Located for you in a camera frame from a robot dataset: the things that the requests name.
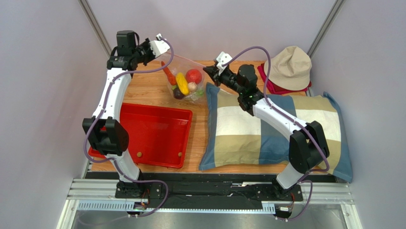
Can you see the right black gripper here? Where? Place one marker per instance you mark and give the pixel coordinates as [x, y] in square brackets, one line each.
[216, 74]

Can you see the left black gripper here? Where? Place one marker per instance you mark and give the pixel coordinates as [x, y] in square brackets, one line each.
[146, 44]

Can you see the red yellow apple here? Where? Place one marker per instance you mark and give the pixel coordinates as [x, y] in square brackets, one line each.
[193, 76]

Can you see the white green cauliflower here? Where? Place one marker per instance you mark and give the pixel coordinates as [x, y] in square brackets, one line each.
[199, 92]

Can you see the clear zip top bag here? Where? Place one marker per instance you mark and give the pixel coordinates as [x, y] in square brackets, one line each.
[181, 64]

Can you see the yellow mango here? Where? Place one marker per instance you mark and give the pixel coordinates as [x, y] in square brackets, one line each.
[182, 83]

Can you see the orange carrot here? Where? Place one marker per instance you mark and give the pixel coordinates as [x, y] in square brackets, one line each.
[171, 78]

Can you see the dark purple mangosteen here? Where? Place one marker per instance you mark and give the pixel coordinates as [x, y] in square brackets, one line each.
[178, 94]

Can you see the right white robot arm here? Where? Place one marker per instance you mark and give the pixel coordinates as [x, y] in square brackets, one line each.
[307, 143]

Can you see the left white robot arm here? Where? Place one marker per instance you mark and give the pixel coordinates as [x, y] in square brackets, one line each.
[104, 132]

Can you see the plaid blue beige pillow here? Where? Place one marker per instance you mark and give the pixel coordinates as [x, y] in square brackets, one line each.
[235, 137]

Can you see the beige bucket hat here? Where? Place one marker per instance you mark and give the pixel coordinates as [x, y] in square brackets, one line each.
[290, 69]

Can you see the red plastic tray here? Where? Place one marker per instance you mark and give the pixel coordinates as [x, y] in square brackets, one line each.
[160, 133]

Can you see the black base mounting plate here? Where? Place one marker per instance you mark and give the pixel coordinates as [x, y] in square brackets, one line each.
[206, 191]

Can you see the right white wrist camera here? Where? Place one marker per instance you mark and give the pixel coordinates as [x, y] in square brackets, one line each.
[222, 61]

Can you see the aluminium frame rail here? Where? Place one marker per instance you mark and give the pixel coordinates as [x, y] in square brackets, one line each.
[327, 204]

